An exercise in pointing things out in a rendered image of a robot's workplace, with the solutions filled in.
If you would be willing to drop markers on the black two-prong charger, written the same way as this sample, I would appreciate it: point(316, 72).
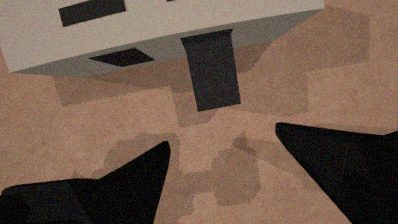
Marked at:
point(213, 70)

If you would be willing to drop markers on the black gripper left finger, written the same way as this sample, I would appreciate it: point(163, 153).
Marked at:
point(128, 195)

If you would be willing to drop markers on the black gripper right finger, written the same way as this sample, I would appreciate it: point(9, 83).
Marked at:
point(357, 171)

